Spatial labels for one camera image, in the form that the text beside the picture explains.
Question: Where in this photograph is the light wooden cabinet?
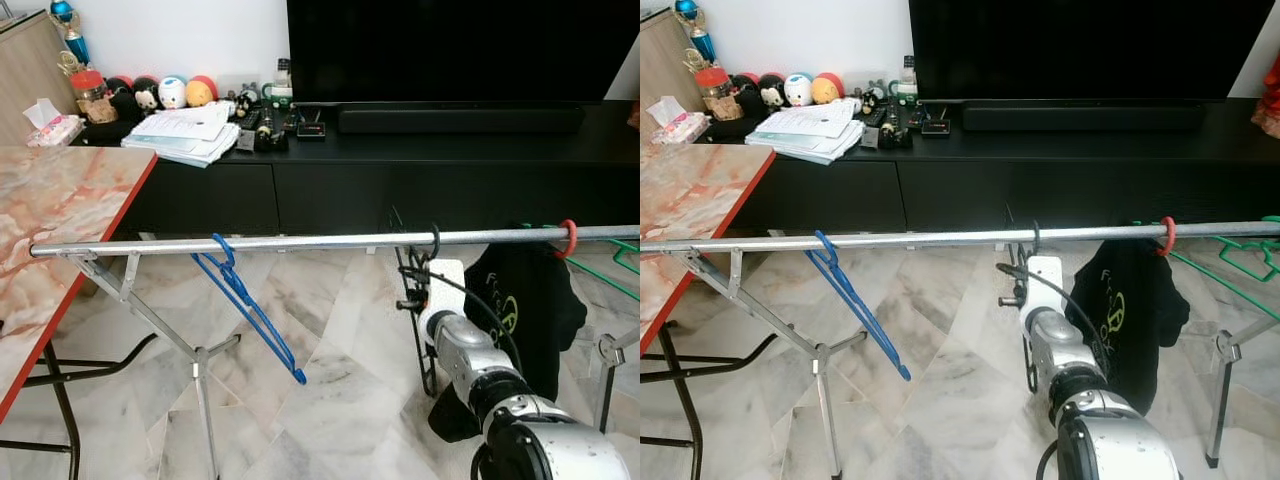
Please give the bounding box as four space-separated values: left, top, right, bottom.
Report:
0 10 81 148
640 8 706 141

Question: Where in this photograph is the black soundbar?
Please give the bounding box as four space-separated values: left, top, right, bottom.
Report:
338 105 586 136
960 103 1206 133

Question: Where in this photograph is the black plastic hanger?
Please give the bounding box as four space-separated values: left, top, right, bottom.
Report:
393 208 443 399
998 205 1043 393

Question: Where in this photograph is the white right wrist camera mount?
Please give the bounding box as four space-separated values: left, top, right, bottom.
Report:
415 260 467 336
1018 256 1063 321

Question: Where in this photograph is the black red round plush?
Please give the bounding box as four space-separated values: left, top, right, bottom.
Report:
730 73 761 113
105 76 136 116

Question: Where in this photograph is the black logo polo shirt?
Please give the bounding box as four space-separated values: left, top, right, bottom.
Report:
1063 240 1193 416
428 243 589 444

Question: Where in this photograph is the silver metal clothes rack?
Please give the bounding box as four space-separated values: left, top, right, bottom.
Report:
30 225 641 480
640 222 1280 480

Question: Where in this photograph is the green plastic hanger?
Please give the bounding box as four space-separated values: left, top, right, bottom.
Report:
1135 215 1280 323
520 222 641 303

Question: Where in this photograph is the large black television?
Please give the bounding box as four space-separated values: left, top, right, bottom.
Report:
287 0 641 104
908 0 1263 101

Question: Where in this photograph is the blue plastic hanger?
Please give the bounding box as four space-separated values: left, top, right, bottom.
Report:
192 233 308 386
805 230 913 383

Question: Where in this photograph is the marble pattern folding table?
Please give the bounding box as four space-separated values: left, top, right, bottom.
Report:
0 147 159 480
640 148 779 480

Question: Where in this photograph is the blue and gold trophy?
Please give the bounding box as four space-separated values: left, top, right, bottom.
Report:
672 0 716 71
48 0 91 76

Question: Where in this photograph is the clear jar red lid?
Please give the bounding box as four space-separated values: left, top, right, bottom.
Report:
695 65 736 121
70 68 111 124

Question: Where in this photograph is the pink tissue pack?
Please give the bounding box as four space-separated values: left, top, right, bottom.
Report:
647 95 711 146
22 98 86 149

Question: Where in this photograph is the black TV console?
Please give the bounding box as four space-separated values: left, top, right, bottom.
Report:
745 98 1280 233
70 100 641 239

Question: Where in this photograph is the red gold Buddha statue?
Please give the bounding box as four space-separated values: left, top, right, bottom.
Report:
1262 58 1280 139

